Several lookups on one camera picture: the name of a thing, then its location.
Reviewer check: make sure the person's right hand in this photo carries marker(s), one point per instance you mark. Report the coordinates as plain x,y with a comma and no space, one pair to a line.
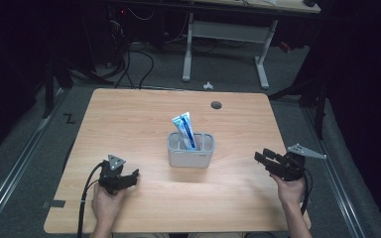
291,191

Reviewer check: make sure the grey plastic holder box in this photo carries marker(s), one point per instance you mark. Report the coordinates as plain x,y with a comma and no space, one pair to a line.
190,158

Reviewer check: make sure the person's left hand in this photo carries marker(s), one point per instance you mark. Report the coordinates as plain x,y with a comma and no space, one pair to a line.
105,206

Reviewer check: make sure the small red item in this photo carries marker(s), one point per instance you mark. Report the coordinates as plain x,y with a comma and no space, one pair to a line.
285,47

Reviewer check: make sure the grey round table grommet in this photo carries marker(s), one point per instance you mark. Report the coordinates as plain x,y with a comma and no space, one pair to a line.
216,105

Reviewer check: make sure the small white floor piece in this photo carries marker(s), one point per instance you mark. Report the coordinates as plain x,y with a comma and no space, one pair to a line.
208,86

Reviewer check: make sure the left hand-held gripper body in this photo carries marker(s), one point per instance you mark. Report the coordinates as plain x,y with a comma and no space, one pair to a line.
110,180

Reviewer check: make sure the blue white toothpaste tube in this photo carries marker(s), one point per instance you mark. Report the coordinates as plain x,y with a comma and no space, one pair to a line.
185,129

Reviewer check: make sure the black metal stand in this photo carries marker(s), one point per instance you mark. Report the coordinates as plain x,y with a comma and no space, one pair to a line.
320,112
48,92

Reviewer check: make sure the white metal frame desk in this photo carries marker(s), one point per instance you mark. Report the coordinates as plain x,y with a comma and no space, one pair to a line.
228,31

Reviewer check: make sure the black tape strip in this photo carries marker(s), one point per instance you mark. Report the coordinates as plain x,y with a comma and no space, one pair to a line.
56,204

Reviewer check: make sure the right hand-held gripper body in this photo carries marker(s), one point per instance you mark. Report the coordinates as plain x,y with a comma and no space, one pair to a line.
291,168

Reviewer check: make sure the metal floor rail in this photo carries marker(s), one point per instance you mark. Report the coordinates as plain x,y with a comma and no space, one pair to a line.
337,191
16,168

